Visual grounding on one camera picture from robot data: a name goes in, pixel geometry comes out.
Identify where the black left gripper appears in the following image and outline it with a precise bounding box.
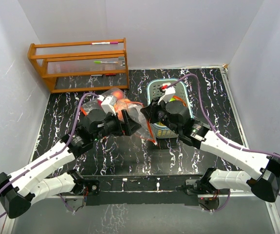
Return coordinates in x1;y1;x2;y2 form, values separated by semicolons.
92;109;141;142

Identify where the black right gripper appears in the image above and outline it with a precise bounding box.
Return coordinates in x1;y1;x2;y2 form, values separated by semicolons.
141;97;180;135

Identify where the pink peach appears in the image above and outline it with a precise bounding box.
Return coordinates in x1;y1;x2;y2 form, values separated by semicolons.
112;90;124;99

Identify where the clear orange-zip bag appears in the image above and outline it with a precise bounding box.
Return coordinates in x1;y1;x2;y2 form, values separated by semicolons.
80;88;141;122

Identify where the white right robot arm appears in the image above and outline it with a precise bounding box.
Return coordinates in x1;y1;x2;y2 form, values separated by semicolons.
141;101;280;202

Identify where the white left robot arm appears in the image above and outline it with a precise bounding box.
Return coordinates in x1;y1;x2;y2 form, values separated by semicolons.
0;104;141;218

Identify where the light blue plastic basket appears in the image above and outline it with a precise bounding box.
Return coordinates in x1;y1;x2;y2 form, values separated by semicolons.
147;78;193;139

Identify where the small red box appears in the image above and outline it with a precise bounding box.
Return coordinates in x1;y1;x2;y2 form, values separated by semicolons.
105;73;117;76

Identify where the wooden shelf rack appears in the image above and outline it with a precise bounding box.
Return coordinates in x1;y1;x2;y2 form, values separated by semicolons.
27;38;130;94

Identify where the green white pen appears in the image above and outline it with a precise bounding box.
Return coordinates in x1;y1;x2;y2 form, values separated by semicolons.
93;60;119;64

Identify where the pink white pen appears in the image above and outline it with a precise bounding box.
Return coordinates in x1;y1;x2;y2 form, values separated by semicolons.
91;41;119;45

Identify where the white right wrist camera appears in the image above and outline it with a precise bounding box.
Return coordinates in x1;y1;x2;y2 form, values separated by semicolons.
158;82;176;105

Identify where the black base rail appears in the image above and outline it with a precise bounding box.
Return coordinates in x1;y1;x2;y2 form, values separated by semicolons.
56;174;230;208

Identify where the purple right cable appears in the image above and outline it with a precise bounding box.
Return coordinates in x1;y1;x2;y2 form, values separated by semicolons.
165;73;280;198

